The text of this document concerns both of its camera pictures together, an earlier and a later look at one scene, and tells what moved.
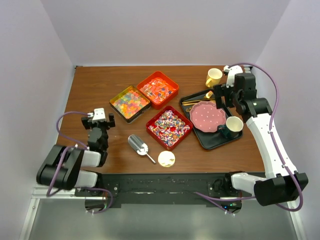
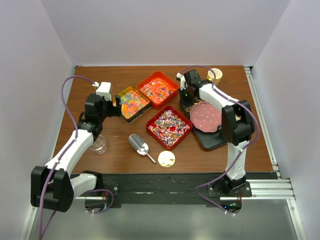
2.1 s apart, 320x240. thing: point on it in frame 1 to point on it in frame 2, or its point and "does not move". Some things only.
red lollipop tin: x=169 y=127 does not move
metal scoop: x=141 y=148 does not move
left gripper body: x=88 y=123 to x=108 y=110
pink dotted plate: x=205 y=117 does not move
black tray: x=209 y=140 does not move
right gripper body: x=221 y=90 to x=186 y=99
